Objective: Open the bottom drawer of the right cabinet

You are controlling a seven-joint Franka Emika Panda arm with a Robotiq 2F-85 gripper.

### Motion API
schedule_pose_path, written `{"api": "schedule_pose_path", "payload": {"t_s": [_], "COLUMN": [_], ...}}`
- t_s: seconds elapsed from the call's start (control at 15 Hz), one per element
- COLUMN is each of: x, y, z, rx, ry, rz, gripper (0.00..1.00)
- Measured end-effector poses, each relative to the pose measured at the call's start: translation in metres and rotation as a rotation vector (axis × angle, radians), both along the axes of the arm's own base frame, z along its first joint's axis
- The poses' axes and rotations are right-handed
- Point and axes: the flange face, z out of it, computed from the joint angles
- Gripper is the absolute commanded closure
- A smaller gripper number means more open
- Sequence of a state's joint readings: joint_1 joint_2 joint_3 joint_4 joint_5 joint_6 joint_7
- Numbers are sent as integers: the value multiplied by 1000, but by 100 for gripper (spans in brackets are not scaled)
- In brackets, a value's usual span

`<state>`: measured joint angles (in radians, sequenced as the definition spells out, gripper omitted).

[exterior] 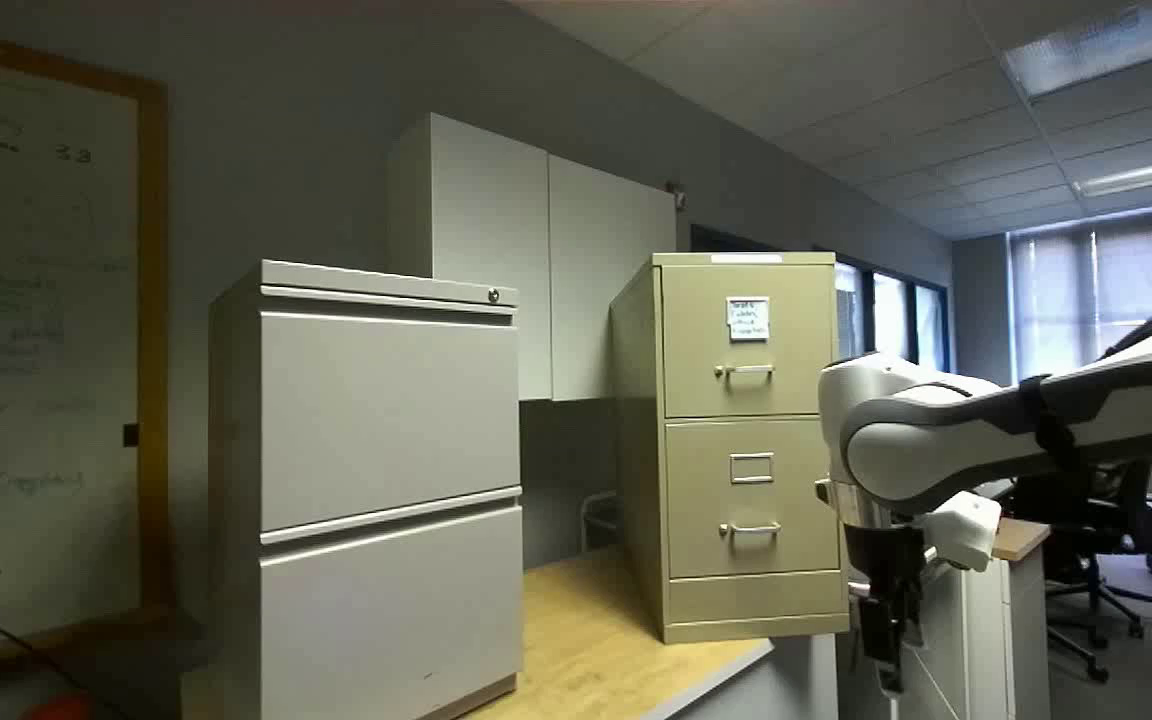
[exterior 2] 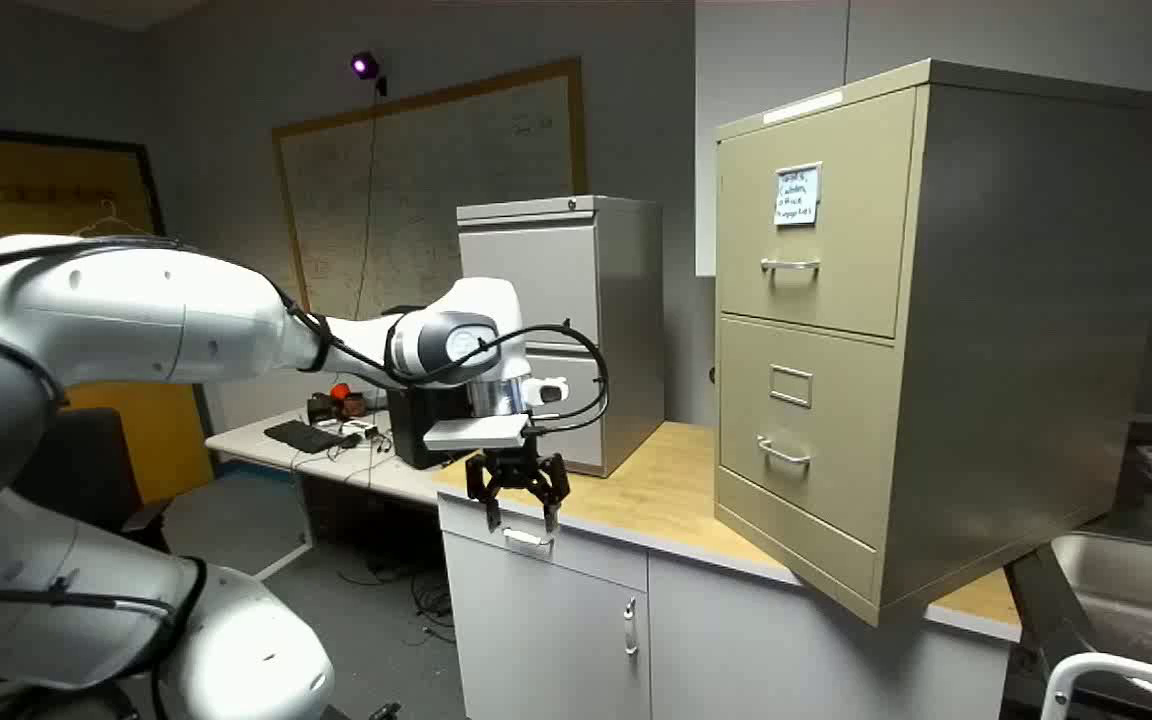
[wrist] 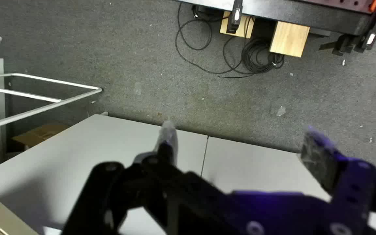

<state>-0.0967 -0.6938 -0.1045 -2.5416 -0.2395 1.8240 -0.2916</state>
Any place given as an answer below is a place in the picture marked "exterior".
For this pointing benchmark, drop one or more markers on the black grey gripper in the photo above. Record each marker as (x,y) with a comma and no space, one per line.
(884,557)

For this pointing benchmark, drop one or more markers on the beige drawer with label holder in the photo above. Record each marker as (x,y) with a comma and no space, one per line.
(696,501)

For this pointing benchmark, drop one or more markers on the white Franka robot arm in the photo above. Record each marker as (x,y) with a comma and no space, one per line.
(949,442)

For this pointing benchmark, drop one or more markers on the beige metal filing cabinet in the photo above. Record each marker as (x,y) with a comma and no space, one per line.
(636,442)

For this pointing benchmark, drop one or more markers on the beige drawer with white label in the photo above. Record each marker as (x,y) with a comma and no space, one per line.
(696,333)

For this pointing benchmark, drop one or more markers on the grey lateral cabinet drawer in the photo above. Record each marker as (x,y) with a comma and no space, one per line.
(391,625)
(391,413)

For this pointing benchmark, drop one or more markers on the round cabinet lock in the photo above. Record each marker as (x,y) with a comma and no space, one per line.
(492,298)

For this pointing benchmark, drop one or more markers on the grey lateral file cabinet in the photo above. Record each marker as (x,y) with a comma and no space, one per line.
(234,534)

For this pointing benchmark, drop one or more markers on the black office chair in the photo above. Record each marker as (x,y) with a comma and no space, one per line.
(1081,572)

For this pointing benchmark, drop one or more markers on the metal label holder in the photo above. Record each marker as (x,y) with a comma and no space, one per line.
(748,465)

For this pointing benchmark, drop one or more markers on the wooden top desk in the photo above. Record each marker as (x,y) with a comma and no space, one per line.
(590,640)

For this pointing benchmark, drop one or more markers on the dark interior window row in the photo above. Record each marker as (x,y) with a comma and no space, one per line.
(888,315)

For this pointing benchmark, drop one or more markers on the white paper label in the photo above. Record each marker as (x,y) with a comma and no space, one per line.
(745,317)

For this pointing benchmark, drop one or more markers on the window with blinds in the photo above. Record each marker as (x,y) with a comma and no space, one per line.
(1081,300)

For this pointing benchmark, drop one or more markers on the fluorescent ceiling light strip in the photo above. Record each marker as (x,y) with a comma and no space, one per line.
(1150,172)

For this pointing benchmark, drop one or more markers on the ceiling light panel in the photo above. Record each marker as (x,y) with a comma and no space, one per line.
(1110,47)

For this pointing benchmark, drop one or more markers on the small black whiteboard clip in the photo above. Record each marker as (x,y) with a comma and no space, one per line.
(131,434)

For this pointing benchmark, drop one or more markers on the orange object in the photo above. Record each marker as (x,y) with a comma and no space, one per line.
(62,706)

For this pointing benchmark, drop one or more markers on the wood framed whiteboard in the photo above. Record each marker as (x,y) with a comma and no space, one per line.
(42,333)

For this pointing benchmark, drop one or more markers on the white pedestal cabinet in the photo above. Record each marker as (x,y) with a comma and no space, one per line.
(988,640)

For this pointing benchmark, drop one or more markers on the white wall cabinet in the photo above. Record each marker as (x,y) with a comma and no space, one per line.
(496,240)

